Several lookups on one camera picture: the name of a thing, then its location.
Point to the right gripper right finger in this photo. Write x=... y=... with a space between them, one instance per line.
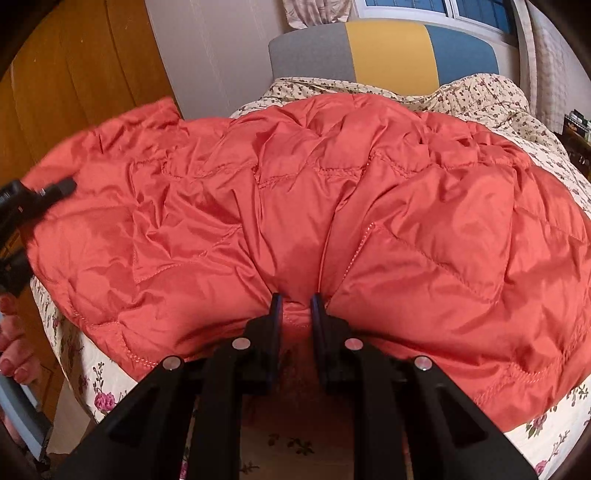
x=410 y=419

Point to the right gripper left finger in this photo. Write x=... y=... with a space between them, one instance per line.
x=183 y=419

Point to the orange quilted down jacket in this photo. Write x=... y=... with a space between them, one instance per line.
x=314 y=230

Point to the left hand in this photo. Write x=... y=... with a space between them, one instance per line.
x=18 y=359

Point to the floral quilt bedspread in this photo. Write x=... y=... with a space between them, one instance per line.
x=521 y=120

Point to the brown wooden wardrobe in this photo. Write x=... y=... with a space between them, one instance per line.
x=69 y=65

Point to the wooden desk with clutter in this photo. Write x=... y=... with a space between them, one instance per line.
x=575 y=137

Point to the left beige curtain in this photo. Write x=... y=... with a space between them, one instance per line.
x=302 y=14

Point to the beige curtain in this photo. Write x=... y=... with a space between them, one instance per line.
x=302 y=14
x=542 y=64

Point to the grey yellow blue headboard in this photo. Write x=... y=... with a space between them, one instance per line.
x=404 y=57

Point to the right beige curtain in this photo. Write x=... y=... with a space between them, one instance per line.
x=542 y=64

